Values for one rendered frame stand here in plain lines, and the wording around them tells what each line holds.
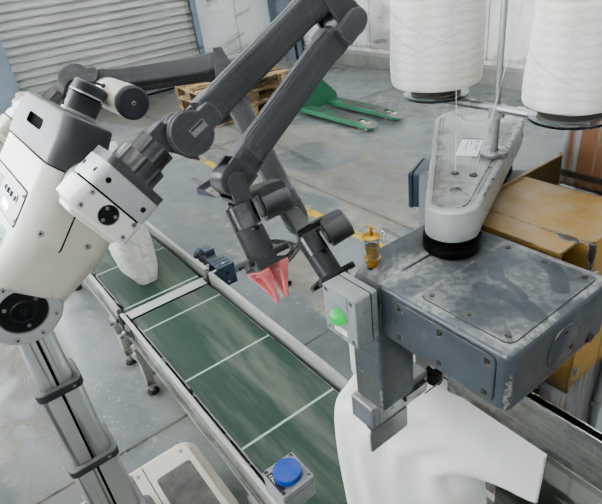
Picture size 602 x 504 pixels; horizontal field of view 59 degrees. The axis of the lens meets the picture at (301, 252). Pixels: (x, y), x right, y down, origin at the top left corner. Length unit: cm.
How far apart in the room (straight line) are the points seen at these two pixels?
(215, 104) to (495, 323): 58
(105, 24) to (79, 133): 737
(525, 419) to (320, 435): 98
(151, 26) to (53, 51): 142
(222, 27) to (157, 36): 112
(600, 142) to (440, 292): 46
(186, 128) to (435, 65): 43
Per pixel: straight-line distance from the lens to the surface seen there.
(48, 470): 262
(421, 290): 78
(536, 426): 98
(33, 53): 816
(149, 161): 93
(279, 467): 119
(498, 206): 102
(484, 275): 82
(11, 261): 113
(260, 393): 201
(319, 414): 190
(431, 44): 97
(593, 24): 83
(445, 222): 82
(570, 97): 84
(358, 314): 79
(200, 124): 94
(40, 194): 107
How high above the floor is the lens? 179
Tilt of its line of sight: 31 degrees down
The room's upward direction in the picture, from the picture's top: 8 degrees counter-clockwise
